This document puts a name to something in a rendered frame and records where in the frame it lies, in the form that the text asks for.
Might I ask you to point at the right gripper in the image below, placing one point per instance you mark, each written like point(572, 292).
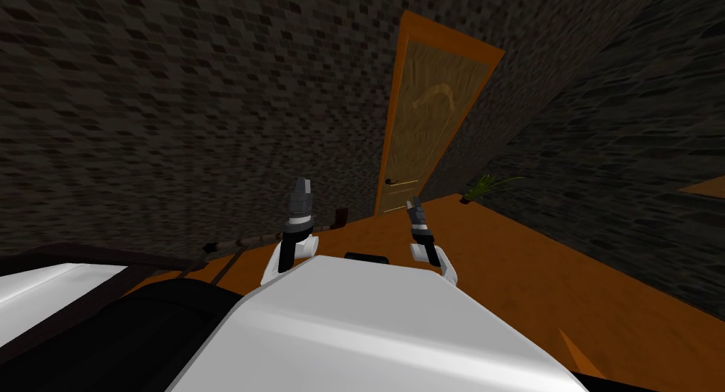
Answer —
point(418, 216)

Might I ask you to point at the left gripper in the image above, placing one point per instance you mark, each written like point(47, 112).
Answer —
point(300, 205)

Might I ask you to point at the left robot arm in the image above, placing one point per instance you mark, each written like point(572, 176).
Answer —
point(113, 346)

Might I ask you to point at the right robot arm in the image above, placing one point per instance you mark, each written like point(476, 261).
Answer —
point(431, 255)

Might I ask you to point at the green potted plant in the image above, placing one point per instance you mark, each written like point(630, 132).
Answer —
point(481, 187)

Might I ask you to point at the light brown wooden door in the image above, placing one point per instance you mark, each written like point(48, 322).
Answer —
point(430, 126)

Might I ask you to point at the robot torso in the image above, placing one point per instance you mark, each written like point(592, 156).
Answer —
point(362, 324)

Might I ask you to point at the dark brown wooden frame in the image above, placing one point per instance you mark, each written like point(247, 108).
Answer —
point(249, 242)

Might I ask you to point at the white bed with dark frame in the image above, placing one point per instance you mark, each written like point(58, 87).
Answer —
point(39, 293)

